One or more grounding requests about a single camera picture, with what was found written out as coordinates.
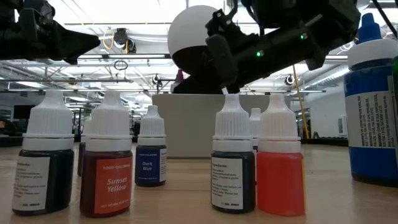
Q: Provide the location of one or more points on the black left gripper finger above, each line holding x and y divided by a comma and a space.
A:
81, 43

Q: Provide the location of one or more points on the large purple food coloring bottle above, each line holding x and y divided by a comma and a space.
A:
179, 76

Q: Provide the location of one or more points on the grey plastic tray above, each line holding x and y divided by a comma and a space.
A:
189, 124

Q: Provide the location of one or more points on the small white-capped coloring bottle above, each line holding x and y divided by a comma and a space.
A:
255, 124

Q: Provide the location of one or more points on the small dark blue coloring bottle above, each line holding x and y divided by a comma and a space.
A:
150, 165

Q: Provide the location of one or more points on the small dark green coloring bottle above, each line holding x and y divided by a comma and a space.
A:
233, 174

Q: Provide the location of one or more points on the small dark maroon coloring bottle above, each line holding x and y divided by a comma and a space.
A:
81, 158

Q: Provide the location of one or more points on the small orange red coloring bottle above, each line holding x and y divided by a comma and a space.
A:
280, 183

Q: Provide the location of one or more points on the small black food coloring bottle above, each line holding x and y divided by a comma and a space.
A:
46, 174

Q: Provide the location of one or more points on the large blue food coloring bottle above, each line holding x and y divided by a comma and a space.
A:
370, 161

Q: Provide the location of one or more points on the large green food coloring bottle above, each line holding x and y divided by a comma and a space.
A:
395, 74

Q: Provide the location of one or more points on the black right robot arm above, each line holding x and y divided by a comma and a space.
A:
280, 46

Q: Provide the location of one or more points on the small sunset yellow coloring bottle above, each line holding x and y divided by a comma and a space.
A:
109, 183

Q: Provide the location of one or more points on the white globe table lamp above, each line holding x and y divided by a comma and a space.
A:
186, 31

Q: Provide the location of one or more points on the black wall screen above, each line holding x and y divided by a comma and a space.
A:
20, 112

